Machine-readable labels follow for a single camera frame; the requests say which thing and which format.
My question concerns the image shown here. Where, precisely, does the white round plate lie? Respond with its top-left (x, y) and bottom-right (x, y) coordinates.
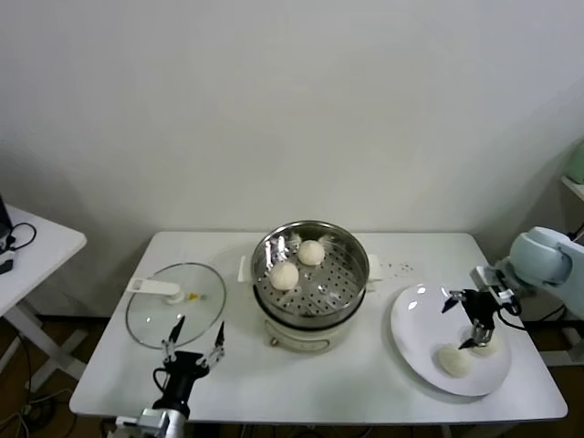
top-left (391, 283), bottom-right (514, 397)

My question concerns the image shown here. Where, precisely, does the white shelf board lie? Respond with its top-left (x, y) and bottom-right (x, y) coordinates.
top-left (561, 175), bottom-right (584, 202)

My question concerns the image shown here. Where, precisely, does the white folding side table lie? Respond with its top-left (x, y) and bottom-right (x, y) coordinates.
top-left (0, 203), bottom-right (89, 393)

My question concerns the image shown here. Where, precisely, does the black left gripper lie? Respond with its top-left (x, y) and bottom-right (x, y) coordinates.
top-left (161, 315), bottom-right (226, 405)

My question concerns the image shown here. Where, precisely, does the steel perforated steamer basket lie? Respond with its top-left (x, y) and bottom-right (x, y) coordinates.
top-left (237, 220), bottom-right (384, 324)

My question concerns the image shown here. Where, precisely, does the pale green object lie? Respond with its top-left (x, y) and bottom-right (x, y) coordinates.
top-left (565, 141), bottom-right (584, 183)

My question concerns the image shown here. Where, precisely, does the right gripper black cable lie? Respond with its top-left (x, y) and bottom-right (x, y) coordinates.
top-left (495, 296), bottom-right (526, 330)

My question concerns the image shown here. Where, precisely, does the white steamed baozi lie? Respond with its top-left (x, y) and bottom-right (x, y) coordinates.
top-left (270, 262), bottom-right (301, 292)
top-left (437, 344), bottom-right (472, 379)
top-left (297, 239), bottom-right (326, 266)
top-left (469, 339), bottom-right (501, 359)

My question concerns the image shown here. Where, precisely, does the dark device on side table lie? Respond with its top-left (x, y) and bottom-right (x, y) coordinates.
top-left (0, 192), bottom-right (13, 238)

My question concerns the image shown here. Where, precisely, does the white floor cable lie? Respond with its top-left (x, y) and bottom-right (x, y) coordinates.
top-left (17, 387), bottom-right (74, 414)

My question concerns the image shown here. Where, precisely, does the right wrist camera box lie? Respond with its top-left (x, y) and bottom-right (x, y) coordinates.
top-left (469, 264), bottom-right (524, 316)

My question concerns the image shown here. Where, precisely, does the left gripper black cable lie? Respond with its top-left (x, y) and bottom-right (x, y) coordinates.
top-left (152, 367), bottom-right (171, 399)

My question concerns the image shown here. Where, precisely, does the glass lid white handle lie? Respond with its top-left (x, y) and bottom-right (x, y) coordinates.
top-left (125, 262), bottom-right (228, 350)

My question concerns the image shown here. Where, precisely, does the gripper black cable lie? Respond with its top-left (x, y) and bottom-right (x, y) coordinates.
top-left (152, 367), bottom-right (171, 399)
top-left (495, 296), bottom-right (526, 330)

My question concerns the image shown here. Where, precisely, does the black looped cable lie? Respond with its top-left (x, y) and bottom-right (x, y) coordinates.
top-left (7, 222), bottom-right (38, 251)

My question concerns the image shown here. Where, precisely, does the white stand base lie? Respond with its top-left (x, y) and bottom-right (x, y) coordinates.
top-left (542, 326), bottom-right (584, 369)

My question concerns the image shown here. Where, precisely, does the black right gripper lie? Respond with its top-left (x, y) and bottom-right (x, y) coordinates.
top-left (442, 290), bottom-right (496, 349)

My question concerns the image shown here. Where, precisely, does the white electric pot base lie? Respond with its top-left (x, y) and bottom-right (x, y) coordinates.
top-left (253, 280), bottom-right (380, 355)

